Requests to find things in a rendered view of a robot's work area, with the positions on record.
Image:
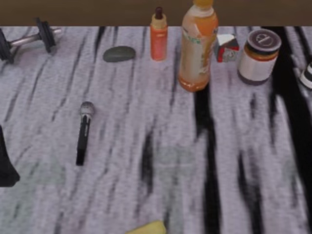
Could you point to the black microphone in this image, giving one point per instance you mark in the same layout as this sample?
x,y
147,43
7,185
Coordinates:
x,y
84,131

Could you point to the black and silver dumbbell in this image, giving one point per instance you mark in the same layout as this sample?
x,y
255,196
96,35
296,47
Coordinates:
x,y
29,39

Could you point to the yellow object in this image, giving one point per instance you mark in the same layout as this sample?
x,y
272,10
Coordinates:
x,y
148,229

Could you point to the dark green oval stone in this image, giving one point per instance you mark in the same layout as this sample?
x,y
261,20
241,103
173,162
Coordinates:
x,y
118,53

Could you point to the small orange squeeze bottle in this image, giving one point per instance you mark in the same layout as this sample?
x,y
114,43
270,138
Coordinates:
x,y
158,39

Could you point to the orange juice plastic bottle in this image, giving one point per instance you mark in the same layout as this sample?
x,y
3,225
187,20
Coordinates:
x,y
198,48

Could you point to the red and white small carton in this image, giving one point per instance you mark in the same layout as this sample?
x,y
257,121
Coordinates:
x,y
226,48

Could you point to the white jar with dark lid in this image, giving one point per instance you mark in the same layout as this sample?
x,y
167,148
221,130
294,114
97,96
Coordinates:
x,y
259,57

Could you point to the black and white round object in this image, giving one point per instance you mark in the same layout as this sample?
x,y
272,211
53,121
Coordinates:
x,y
306,75

